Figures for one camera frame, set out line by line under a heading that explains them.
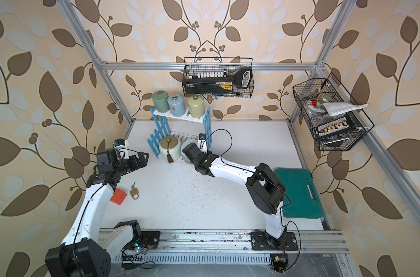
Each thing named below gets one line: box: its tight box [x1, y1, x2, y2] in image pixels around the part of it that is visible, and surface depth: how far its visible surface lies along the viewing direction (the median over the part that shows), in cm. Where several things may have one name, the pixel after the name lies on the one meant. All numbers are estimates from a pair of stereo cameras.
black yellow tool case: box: [182, 67, 253, 96], surface depth 86 cm
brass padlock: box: [129, 181, 140, 200], surface depth 90 cm
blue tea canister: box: [167, 93, 187, 117], surface depth 82 cm
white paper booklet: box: [319, 102, 369, 116], surface depth 63 cm
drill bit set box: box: [316, 115, 356, 138], surface depth 68 cm
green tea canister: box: [152, 90, 170, 113], surface depth 85 cm
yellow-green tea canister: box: [187, 95, 205, 119], surface depth 82 cm
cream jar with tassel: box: [158, 135, 182, 164], surface depth 95 cm
